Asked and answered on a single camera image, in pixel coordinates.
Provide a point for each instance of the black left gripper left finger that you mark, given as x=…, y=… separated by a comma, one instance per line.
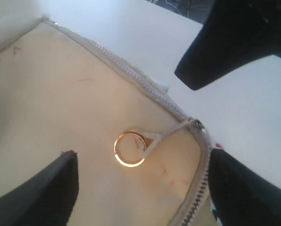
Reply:
x=46, y=199

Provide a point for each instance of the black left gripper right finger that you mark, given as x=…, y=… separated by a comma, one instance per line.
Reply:
x=240, y=196

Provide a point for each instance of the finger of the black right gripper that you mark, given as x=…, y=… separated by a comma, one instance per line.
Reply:
x=236, y=32

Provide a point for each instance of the white canvas duffel bag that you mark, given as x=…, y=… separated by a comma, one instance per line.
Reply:
x=141, y=160

